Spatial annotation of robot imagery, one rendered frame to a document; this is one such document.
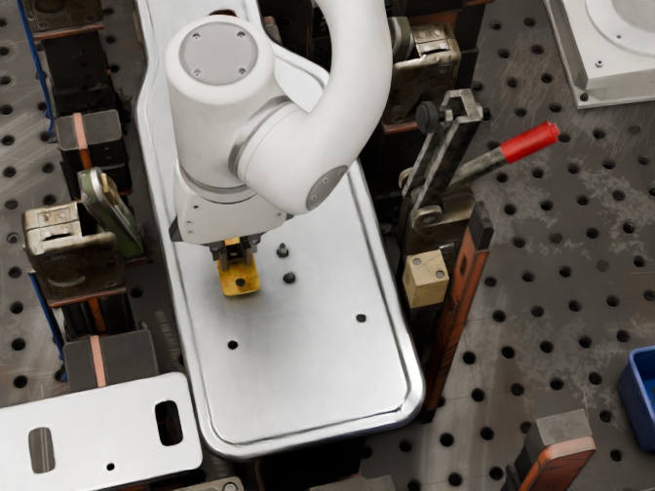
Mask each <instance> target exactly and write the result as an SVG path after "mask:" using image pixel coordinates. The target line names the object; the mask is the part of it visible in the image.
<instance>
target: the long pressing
mask: <svg viewBox="0 0 655 491"><path fill-rule="evenodd" d="M134 3H135V11H136V16H137V20H138V25H139V30H140V34H141V39H142V44H143V48H144V52H145V57H146V67H145V72H144V76H143V79H142V82H141V86H140V89H139V92H138V96H137V99H136V103H135V127H136V132H137V137H138V142H139V146H140V151H141V156H142V161H143V165H144V170H145V175H146V180H147V185H148V190H149V195H150V200H151V205H152V209H153V214H154V218H155V223H156V228H157V233H158V238H159V243H160V248H161V252H162V257H163V262H164V267H165V272H166V277H167V282H168V287H169V291H170V296H171V300H172V305H173V314H174V319H175V324H176V329H177V334H178V339H179V344H180V349H181V353H182V358H183V362H184V367H185V372H186V377H187V382H188V387H189V391H190V395H191V400H192V405H193V410H194V415H195V420H196V425H197V430H198V434H199V437H200V440H201V441H202V443H203V444H204V446H205V447H206V448H207V449H208V450H209V452H211V453H212V454H213V455H214V456H215V457H217V458H219V459H221V460H224V461H228V462H234V463H242V462H248V461H253V460H257V459H262V458H266V457H271V456H275V455H280V454H284V453H289V452H292V451H297V450H301V449H306V448H310V447H315V446H319V445H324V444H328V443H333V442H337V441H341V440H345V439H350V438H354V437H359V436H363V435H368V434H376V433H380V432H385V431H389V430H393V429H396V428H400V427H402V426H404V425H406V424H408V423H409V422H411V421H412V420H413V419H414V418H415V417H416V416H417V414H418V413H419V412H420V410H421V408H422V406H423V403H424V400H425V396H426V381H425V377H424V373H423V370H422V366H421V363H420V360H419V356H418V354H417V351H416V347H415V344H414V340H413V337H412V334H411V330H410V327H409V324H408V320H407V317H406V314H405V308H404V304H403V301H402V298H401V295H400V292H399V289H398V285H397V282H396V279H395V275H394V272H393V268H392V265H391V262H390V258H389V255H388V252H387V248H386V246H385V242H384V239H383V236H382V232H381V229H380V226H379V222H378V219H377V216H376V212H375V209H374V205H373V202H372V199H371V195H370V193H369V190H368V186H367V183H366V177H365V174H364V170H363V167H362V164H361V160H360V157H359V156H358V157H357V159H356V160H355V162H354V163H353V164H352V166H351V167H350V168H349V169H348V171H347V172H346V174H345V175H344V176H343V179H342V180H341V181H340V182H339V183H338V184H337V186H336V187H335V188H334V190H333V191H332V192H331V195H330V196H329V197H328V198H326V199H325V200H324V201H323V202H322V203H321V204H320V205H319V206H318V207H317V208H315V209H313V210H312V211H310V212H308V213H305V214H301V215H295V216H294V218H292V219H290V220H287V221H285V222H284V224H283V225H282V226H280V227H279V228H276V229H273V230H270V231H268V232H267V233H265V234H264V235H262V236H261V242H260V243H259V244H257V252H256V253H254V254H253V257H254V261H255V265H256V270H257V274H258V277H259V281H260V289H259V290H257V291H253V292H248V293H243V294H238V295H233V296H225V295H224V294H223V292H222V287H221V283H220V279H219V274H218V271H217V266H216V262H215V261H212V253H211V252H210V250H209V248H208V247H207V246H203V245H191V244H188V243H186V242H171V239H170V234H169V228H170V226H171V225H172V223H173V220H174V219H175V217H176V215H177V213H175V211H174V205H173V171H174V166H175V163H176V160H177V151H176V144H175V137H174V130H173V118H172V111H171V105H170V98H169V91H168V84H167V77H166V70H165V54H166V49H167V47H168V45H169V43H170V41H171V40H172V38H173V37H174V35H175V34H176V33H177V32H178V30H179V29H180V28H182V27H183V26H184V25H186V24H187V23H189V22H191V21H193V20H195V19H200V18H203V17H208V16H211V15H212V14H213V13H217V12H223V11H231V12H233V13H234V14H235V15H236V18H240V19H244V20H246V21H248V22H250V23H252V24H253V25H255V26H256V27H257V28H259V29H260V30H261V31H262V32H263V33H264V34H265V36H266V37H267V39H268V40H269V42H270V44H271V46H272V49H273V53H274V61H275V77H276V80H277V82H278V83H279V85H280V86H281V88H282V89H283V91H284V92H285V93H286V94H287V95H288V96H289V97H290V98H291V99H292V100H293V101H294V102H295V103H296V104H298V105H299V106H300V107H302V108H303V109H304V110H305V111H307V112H309V113H310V112H311V111H312V109H313V108H314V107H315V105H316V104H317V102H318V100H319V99H320V97H321V95H322V93H323V91H324V89H325V87H326V85H327V82H328V77H329V74H330V73H329V72H328V71H327V70H326V69H325V68H323V67H322V66H320V65H319V64H317V63H315V62H313V61H311V60H309V59H307V58H305V57H302V56H300V55H298V54H297V53H295V52H293V51H291V50H289V49H287V48H285V47H283V46H281V45H279V44H278V43H276V42H275V41H274V40H273V39H272V38H271V37H270V36H269V34H268V32H267V30H266V27H265V24H264V20H263V16H262V13H261V10H260V6H259V3H258V0H134ZM280 243H285V244H286V246H287V250H288V252H289V254H288V255H287V256H286V257H280V256H279V255H278V254H277V250H278V249H279V245H280ZM287 273H292V274H293V275H294V277H295V280H294V282H293V283H286V282H285V281H284V275H285V274H287ZM360 314H362V315H365V316H366V321H365V322H358V321H357V319H356V317H357V315H360ZM230 341H236V342H237V343H238V347H237V348H236V349H234V350H231V349H229V348H228V343H229V342H230Z"/></svg>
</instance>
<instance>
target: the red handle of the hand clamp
mask: <svg viewBox="0 0 655 491"><path fill-rule="evenodd" d="M559 134H560V131H559V127H558V126H557V124H556V123H553V124H551V123H550V122H549V121H546V122H544V123H542V124H540V125H538V126H536V127H534V128H532V129H530V130H528V131H526V132H523V133H521V134H519V135H517V136H515V137H513V138H511V139H509V140H507V141H505V142H503V143H501V144H500V146H499V147H497V148H495V149H493V150H491V151H489V152H487V153H485V154H483V155H481V156H479V157H477V158H476V159H474V160H472V161H470V162H468V163H466V164H464V165H462V166H460V167H458V168H457V170H456V172H455V174H454V176H453V177H452V179H451V181H450V182H449V184H448V186H447V188H446V190H445V192H444V195H445V194H447V193H449V192H451V191H453V190H455V189H457V188H459V187H462V186H464V185H466V184H468V183H470V182H472V181H474V180H476V179H478V178H480V177H482V176H484V175H486V174H488V173H490V172H492V171H494V170H497V169H499V168H501V167H503V166H505V165H507V164H510V165H511V164H513V163H515V162H517V161H519V160H521V159H523V158H525V157H527V156H529V155H531V154H533V153H535V152H537V151H539V150H541V149H543V148H545V147H547V146H549V145H551V144H553V143H555V142H557V141H559V140H558V135H559ZM423 186H424V184H423V185H417V186H415V187H414V188H413V190H412V191H411V193H410V194H411V198H412V200H413V202H414V203H416V201H417V199H418V197H419V194H420V192H421V190H422V188H423Z"/></svg>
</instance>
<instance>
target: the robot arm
mask: <svg viewBox="0 0 655 491"><path fill-rule="evenodd" d="M315 1H316V2H317V4H318V5H319V7H320V9H321V11H322V13H323V15H324V17H325V19H326V22H327V26H328V30H329V34H330V39H331V47H332V59H331V69H330V74H329V77H328V81H327V85H326V87H325V89H324V91H323V93H322V95H321V97H320V99H319V100H318V102H317V104H316V105H315V107H314V108H313V109H312V111H311V112H310V113H309V112H307V111H305V110H304V109H303V108H302V107H300V106H299V105H298V104H296V103H295V102H294V101H293V100H292V99H291V98H290V97H289V96H288V95H287V94H286V93H285V92H284V91H283V89H282V88H281V86H280V85H279V83H278V82H277V80H276V77H275V61H274V53H273V49H272V46H271V44H270V42H269V40H268V39H267V37H266V36H265V34H264V33H263V32H262V31H261V30H260V29H259V28H257V27H256V26H255V25H253V24H252V23H250V22H248V21H246V20H244V19H240V18H236V17H231V16H224V15H218V16H208V17H203V18H200V19H195V20H193V21H191V22H189V23H187V24H186V25H184V26H183V27H182V28H180V29H179V30H178V32H177V33H176V34H175V35H174V37H173V38H172V40H171V41H170V43H169V45H168V47H167V49H166V54H165V70H166V77H167V84H168V91H169V98H170V105H171V111H172V118H173V130H174V137H175V144H176V151H177V160H176V163H175V166H174V171H173V205H174V211H175V213H177V215H176V217H175V219H174V220H173V223H172V225H171V226H170V228H169V234H170V239H171V242H186V243H188V244H191V245H200V246H207V247H208V248H209V250H210V252H211V253H212V261H216V260H219V262H220V266H221V270H222V271H226V270H228V269H229V267H228V255H227V249H226V244H225V241H224V240H228V239H233V238H238V237H239V238H240V244H241V247H242V251H243V255H244V261H245V265H247V266H250V265H252V253H256V252H257V244H259V243H260V242H261V236H262V235H264V234H265V233H267V232H268V231H270V230H273V229H276V228H279V227H280V226H282V225H283V224H284V222H285V221H287V220H290V219H292V218H294V216H295V215H301V214H305V213H308V212H310V211H312V210H313V209H315V208H317V207H318V206H319V205H320V204H321V203H322V202H323V201H324V200H325V199H326V198H328V197H329V196H330V195H331V192H332V191H333V190H334V188H335V187H336V186H337V184H338V183H339V182H340V181H341V180H342V179H343V176H344V175H345V174H346V172H347V171H348V169H349V168H350V167H351V166H352V164H353V163H354V162H355V160H356V159H357V157H358V156H359V154H360V153H361V151H362V150H363V148H364V147H365V145H366V143H367V141H368V140H369V138H370V137H371V135H372V133H373V132H374V130H375V128H376V126H377V124H378V122H379V120H380V118H381V116H382V114H383V111H384V108H385V106H386V103H387V99H388V95H389V92H390V87H391V79H392V64H393V60H392V46H391V38H390V32H389V26H388V21H387V16H386V11H385V6H384V0H315ZM585 9H586V12H587V15H588V18H589V20H590V22H591V24H592V25H593V27H594V28H595V30H596V31H597V32H598V33H599V35H600V36H602V37H603V38H604V39H605V40H606V41H607V42H609V43H610V44H612V45H614V46H615V47H617V48H619V49H621V50H623V51H625V52H628V53H630V54H634V55H637V56H641V57H653V58H655V0H585Z"/></svg>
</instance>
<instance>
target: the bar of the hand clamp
mask: <svg viewBox="0 0 655 491"><path fill-rule="evenodd" d="M489 117H490V109H489V107H488V106H486V107H482V106H481V105H480V104H479V103H478V102H475V101H474V98H473V95H472V92H471V90H470V89H461V90H455V91H448V92H447V94H446V96H445V98H444V100H443V104H442V106H441V108H440V110H439V111H437V108H436V106H435V105H434V104H433V103H432V102H431V101H424V102H421V103H420V105H419V106H418V107H417V110H416V123H417V127H418V129H420V130H421V131H422V132H423V133H424V134H428V136H427V138H426V140H425V142H424V144H423V147H422V149H421V151H420V153H419V155H418V158H417V160H416V162H415V164H414V166H413V168H412V171H411V173H410V175H409V177H408V179H407V182H406V184H405V187H404V189H403V192H402V193H403V197H404V198H411V194H410V193H411V191H412V190H413V188H414V187H415V186H417V185H423V184H424V186H423V188H422V190H421V192H420V194H419V197H418V199H417V201H416V203H415V205H414V207H413V209H412V211H411V213H410V215H409V218H410V220H411V216H412V214H413V213H414V212H415V211H416V210H417V209H419V208H423V207H427V206H438V205H439V203H440V201H441V199H442V197H443V194H444V192H445V190H446V188H447V186H448V184H449V182H450V181H451V179H452V177H453V176H454V174H455V172H456V170H457V168H458V166H459V164H460V162H461V160H462V158H463V156H464V154H465V152H466V150H467V148H468V146H469V145H470V143H471V141H472V139H473V137H474V135H475V133H476V131H477V129H478V127H479V125H480V123H481V121H482V118H489Z"/></svg>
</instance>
